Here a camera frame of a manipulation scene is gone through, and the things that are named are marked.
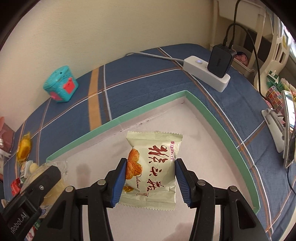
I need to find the steamed bun packet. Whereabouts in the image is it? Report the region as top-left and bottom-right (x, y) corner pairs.
(21, 161), (68, 219)

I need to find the glass vase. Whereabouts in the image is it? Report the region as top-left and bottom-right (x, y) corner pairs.
(1, 123), (15, 158)

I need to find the smartphone on stand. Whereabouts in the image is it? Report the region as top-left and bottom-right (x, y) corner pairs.
(281, 90), (295, 168)

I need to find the black adapter cable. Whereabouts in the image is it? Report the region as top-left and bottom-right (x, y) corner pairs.
(222, 0), (269, 100)

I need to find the red flower snack packet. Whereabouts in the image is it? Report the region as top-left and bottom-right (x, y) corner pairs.
(11, 178), (21, 196)

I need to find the black power adapter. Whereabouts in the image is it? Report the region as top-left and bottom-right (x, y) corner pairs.
(207, 44), (236, 78)

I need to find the blue plaid tablecloth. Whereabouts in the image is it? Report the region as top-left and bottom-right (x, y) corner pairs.
(14, 44), (295, 240)

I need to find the white chair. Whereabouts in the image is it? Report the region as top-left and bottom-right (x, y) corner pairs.
(210, 1), (293, 94)

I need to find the teal rimmed white tray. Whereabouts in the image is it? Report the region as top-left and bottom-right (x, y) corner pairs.
(48, 90), (262, 240)

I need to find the green white snack packet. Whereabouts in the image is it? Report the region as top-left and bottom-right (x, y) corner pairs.
(20, 160), (34, 184)

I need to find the white power strip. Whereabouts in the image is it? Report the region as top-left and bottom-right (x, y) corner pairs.
(183, 56), (230, 92)

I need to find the teal toy box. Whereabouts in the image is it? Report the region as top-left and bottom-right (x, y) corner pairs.
(43, 65), (79, 102)

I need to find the white phone stand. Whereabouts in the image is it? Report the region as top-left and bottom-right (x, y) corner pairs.
(261, 108), (285, 153)

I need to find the colourful clutter pile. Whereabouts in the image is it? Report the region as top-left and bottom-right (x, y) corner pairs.
(265, 71), (295, 115)

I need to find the pink rose bouquet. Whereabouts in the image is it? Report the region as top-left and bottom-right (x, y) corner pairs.
(0, 116), (4, 148)

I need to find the grey power strip cord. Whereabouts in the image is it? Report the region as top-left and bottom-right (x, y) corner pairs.
(125, 52), (185, 63)

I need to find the cream puff snack packet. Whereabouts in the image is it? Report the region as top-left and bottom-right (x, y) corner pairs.
(119, 132), (183, 211)

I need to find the yellow soft bread packet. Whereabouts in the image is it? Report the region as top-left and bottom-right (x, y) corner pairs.
(16, 132), (32, 165)

